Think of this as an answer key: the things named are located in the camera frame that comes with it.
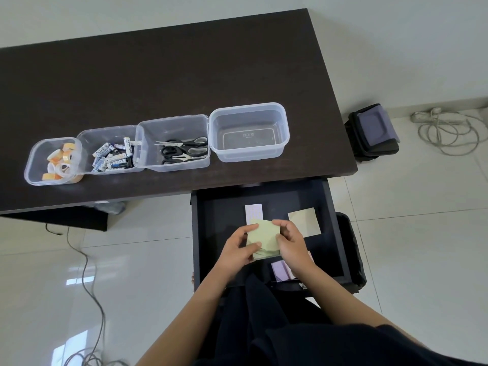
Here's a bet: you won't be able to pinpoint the person's left hand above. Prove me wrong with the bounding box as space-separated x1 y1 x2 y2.
215 223 264 282

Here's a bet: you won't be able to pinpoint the person's right hand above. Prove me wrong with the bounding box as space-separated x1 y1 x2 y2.
271 219 318 279

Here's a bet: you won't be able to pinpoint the green sticky note pad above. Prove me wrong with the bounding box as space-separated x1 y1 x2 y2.
246 219 283 261

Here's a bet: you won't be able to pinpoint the person's left forearm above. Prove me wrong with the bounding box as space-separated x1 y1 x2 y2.
135 271 234 366

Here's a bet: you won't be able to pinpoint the person's right forearm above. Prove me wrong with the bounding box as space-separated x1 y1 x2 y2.
295 265 429 349

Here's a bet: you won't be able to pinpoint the purple sticky note pad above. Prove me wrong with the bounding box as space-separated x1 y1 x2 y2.
271 260 296 282

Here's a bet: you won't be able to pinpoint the yellow sticky note pad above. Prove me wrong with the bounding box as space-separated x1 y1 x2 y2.
287 208 323 237

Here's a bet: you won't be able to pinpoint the pale pink sticky note pad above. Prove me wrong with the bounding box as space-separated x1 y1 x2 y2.
245 204 265 226

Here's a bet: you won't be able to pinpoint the open dark desk drawer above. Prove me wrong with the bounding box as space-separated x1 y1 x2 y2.
191 178 353 292

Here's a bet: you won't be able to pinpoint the black bin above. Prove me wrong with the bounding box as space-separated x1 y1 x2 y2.
335 212 368 294

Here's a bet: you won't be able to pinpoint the person's dark clothing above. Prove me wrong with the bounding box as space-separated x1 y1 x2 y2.
194 272 488 366

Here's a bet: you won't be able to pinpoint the empty clear plastic container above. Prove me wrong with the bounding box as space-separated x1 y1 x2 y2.
208 102 291 163

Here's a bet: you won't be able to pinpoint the black bag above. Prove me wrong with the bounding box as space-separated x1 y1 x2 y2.
345 103 400 163

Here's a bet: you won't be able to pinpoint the clear container with scissors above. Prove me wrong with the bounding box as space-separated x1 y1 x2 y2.
134 114 211 173

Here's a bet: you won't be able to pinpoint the purple flat pouch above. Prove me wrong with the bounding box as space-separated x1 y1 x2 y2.
358 106 400 146

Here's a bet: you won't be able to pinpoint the pile of batteries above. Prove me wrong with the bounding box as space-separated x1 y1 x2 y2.
91 137 134 173

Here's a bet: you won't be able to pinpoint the white power strip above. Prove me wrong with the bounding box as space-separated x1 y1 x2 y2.
410 107 444 124

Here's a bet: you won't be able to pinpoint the clear container with batteries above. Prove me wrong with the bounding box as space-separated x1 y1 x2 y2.
76 125 146 175

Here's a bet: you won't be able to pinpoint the dark wooden desk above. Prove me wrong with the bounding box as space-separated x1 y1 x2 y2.
0 8 358 232

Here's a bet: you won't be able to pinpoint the pile of tape rolls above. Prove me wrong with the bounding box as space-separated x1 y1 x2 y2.
41 143 82 183

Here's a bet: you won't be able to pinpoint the clear container with tape rolls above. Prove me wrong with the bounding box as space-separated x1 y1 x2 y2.
24 137 84 186

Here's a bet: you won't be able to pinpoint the black handled scissors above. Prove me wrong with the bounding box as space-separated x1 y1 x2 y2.
154 136 209 148
160 145 209 165

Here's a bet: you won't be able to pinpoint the grey floor cable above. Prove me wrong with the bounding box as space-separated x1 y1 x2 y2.
63 225 131 366

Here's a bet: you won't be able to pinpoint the white coiled cable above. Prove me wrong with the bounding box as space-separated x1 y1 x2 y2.
417 110 488 157

